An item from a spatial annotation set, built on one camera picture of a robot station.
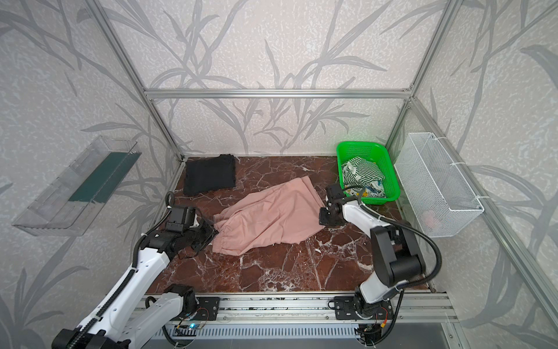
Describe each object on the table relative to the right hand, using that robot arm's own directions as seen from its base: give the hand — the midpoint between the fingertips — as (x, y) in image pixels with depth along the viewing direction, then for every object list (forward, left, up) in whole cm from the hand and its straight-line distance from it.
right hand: (325, 213), depth 94 cm
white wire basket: (-13, -29, +31) cm, 44 cm away
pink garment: (+1, +16, +1) cm, 16 cm away
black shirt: (+24, +57, -1) cm, 62 cm away
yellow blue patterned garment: (+14, -24, -3) cm, 29 cm away
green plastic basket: (+36, -30, +1) cm, 47 cm away
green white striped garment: (+22, -18, +2) cm, 28 cm away
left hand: (-9, +40, +10) cm, 42 cm away
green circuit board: (-40, +47, -2) cm, 62 cm away
